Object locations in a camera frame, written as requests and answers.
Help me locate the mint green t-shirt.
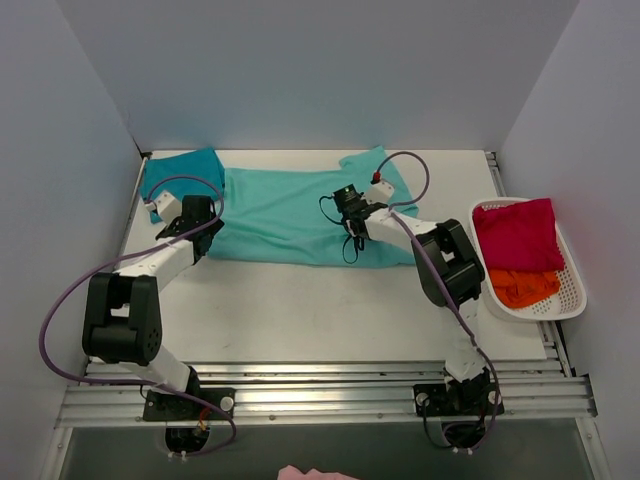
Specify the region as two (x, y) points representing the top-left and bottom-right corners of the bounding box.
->
(208, 147), (414, 269)

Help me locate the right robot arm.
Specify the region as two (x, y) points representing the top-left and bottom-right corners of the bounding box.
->
(332, 181), (488, 413)

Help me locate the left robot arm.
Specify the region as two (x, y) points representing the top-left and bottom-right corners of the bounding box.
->
(82, 191), (224, 419)

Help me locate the folded teal t-shirt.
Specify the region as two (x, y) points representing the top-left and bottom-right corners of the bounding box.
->
(139, 148), (225, 206)

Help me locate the magenta t-shirt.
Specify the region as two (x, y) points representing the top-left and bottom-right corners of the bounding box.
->
(472, 198), (564, 273)

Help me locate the orange t-shirt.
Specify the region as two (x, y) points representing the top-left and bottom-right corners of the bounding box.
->
(489, 270), (561, 309)

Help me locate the white perforated plastic basket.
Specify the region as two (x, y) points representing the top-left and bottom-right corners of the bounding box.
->
(469, 197), (587, 322)

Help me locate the pink cloth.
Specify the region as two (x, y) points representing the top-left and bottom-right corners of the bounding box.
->
(277, 465), (356, 480)

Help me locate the black thin cable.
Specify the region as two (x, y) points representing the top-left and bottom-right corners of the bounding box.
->
(318, 194), (366, 264)

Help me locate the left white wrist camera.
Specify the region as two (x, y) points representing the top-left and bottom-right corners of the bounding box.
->
(144, 190), (182, 224)

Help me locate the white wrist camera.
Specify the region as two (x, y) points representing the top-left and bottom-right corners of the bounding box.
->
(144, 190), (182, 224)
(364, 171), (395, 205)

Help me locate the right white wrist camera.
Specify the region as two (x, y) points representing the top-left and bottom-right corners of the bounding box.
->
(364, 171), (395, 205)

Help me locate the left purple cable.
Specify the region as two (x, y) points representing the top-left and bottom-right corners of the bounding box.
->
(38, 174), (238, 457)

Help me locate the purple cable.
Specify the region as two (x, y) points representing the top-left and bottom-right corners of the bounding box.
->
(372, 151), (504, 451)
(38, 174), (238, 457)

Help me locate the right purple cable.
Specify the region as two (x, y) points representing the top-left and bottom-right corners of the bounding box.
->
(372, 151), (504, 451)

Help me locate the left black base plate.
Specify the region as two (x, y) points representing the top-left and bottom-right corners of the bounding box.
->
(142, 388), (236, 422)

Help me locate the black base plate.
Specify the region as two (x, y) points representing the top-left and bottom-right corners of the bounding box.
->
(142, 388), (236, 422)
(412, 383), (495, 418)

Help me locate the aluminium rail frame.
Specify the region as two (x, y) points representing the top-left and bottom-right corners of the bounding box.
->
(57, 150), (596, 428)

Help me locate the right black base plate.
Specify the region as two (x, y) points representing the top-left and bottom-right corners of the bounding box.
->
(412, 383), (495, 418)

